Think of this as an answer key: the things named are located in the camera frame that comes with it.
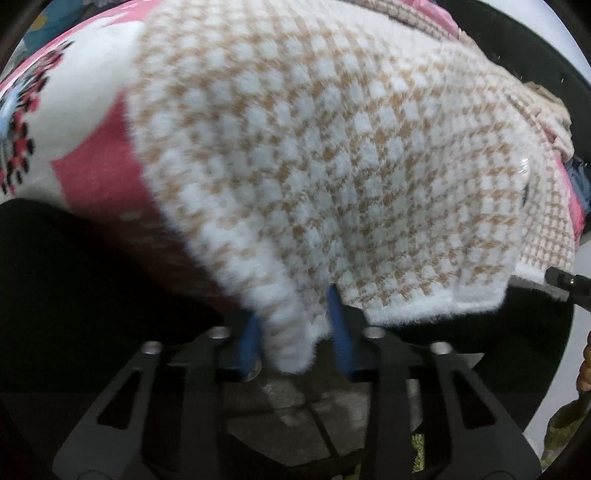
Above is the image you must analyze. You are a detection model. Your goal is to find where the beige houndstooth knit cardigan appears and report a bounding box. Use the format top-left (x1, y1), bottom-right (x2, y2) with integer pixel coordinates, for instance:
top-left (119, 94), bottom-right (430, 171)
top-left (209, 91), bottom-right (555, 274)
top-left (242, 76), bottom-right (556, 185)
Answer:
top-left (122, 0), bottom-right (578, 374)

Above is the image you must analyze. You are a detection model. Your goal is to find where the blue denim garment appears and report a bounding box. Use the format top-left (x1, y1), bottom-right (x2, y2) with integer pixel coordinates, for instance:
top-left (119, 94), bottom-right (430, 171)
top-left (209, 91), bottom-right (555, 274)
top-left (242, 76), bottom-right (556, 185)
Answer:
top-left (566, 159), bottom-right (591, 210)

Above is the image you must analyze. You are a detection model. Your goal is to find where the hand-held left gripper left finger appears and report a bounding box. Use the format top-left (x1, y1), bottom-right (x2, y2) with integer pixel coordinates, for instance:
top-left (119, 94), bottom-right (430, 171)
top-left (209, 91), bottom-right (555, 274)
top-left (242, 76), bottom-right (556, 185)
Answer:
top-left (53, 311), bottom-right (264, 480)

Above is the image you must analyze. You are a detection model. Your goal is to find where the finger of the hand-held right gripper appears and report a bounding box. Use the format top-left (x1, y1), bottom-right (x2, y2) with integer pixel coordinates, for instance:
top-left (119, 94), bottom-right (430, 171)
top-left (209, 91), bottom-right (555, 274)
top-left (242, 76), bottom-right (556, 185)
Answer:
top-left (544, 265), bottom-right (591, 312)

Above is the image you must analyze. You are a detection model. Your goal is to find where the pink floral bed blanket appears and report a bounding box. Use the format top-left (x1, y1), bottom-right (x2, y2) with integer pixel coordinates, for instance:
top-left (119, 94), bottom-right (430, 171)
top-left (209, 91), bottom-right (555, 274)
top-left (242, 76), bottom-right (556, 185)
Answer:
top-left (0, 0), bottom-right (591, 315)

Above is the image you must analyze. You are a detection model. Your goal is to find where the green floor mat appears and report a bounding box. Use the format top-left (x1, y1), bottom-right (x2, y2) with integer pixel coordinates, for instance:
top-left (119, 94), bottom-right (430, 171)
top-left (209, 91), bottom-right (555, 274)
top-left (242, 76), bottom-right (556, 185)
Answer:
top-left (409, 431), bottom-right (428, 469)

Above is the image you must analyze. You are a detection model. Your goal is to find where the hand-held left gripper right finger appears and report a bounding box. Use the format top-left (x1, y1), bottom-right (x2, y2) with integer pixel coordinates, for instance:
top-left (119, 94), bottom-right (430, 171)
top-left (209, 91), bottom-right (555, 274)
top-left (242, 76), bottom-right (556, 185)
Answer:
top-left (325, 284), bottom-right (541, 480)

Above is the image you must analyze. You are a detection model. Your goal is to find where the person's right hand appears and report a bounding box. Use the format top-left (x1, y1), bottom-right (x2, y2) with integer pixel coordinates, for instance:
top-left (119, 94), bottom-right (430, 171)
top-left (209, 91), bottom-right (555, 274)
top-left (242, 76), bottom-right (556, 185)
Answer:
top-left (576, 330), bottom-right (591, 395)

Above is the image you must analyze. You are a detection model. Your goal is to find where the beige fluffy cloth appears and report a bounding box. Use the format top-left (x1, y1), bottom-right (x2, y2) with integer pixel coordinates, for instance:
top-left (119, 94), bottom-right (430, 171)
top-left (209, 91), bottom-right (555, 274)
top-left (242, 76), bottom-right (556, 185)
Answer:
top-left (524, 80), bottom-right (575, 160)

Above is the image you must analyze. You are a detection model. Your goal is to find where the person's right forearm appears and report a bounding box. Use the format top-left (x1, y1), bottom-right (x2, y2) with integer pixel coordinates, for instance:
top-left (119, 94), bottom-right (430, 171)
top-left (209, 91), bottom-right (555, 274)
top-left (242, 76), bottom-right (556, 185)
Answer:
top-left (540, 394), bottom-right (591, 469)

